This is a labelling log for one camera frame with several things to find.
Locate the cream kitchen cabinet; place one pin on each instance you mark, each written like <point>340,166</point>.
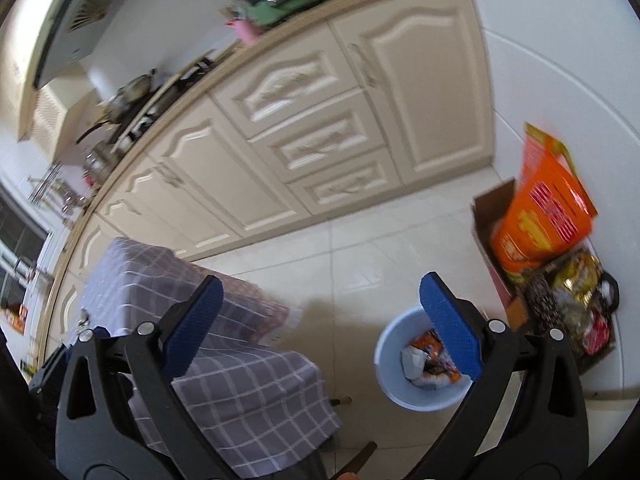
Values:
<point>350,125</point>

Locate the medium cream cabinet drawer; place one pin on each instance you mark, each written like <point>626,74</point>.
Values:
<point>320,142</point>

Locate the beige kitchen countertop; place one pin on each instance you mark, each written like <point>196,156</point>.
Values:
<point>200,90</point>

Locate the gold foil packet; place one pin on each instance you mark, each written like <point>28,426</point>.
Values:
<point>580,270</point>

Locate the white range hood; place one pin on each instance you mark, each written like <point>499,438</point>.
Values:
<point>65,20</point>

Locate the metal dish rack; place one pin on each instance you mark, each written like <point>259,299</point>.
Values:
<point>50,190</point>

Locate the tall open cardboard box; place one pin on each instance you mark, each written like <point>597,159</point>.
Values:
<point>492,240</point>

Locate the light blue plastic trash bin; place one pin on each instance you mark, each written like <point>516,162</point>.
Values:
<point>392,340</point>

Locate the dark wooden table leg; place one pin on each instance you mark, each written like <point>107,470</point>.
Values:
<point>365,454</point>

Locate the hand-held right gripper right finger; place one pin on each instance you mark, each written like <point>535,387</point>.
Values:
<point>450,325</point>

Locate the printed dark snack packet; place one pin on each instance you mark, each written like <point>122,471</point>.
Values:
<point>442,375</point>

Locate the large cream cabinet drawer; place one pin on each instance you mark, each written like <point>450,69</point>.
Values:
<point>290,87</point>

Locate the grey checked tablecloth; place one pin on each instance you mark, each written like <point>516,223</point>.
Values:
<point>250,385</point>

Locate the black gas stove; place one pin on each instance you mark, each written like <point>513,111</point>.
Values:
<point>165,95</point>

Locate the tall cream cabinet door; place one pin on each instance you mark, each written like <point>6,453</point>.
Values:
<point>415,80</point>

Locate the orange rice bag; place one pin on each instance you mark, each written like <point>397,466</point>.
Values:
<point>540,210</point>

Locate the low brown cardboard box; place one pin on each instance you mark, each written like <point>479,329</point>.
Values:
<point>597,357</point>

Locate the small cream cabinet drawer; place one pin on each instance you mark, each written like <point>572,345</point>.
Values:
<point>345,185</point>

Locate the orange snack wrapper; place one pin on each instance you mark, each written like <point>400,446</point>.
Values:
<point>429,345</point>

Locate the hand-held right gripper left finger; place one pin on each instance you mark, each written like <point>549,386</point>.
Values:
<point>195,325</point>

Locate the pink cup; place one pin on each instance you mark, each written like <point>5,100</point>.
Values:
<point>245,27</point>

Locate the wide cream cabinet door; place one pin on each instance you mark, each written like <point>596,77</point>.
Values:
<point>210,175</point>

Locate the crumpled white tissue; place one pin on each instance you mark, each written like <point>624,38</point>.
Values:
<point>412,360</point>

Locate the red shiny packet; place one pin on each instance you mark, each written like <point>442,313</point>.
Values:
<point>597,332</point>

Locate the narrow cream cabinet door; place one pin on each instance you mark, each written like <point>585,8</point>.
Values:
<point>92,247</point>

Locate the steel pot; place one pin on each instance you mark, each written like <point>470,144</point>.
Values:
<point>97,157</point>

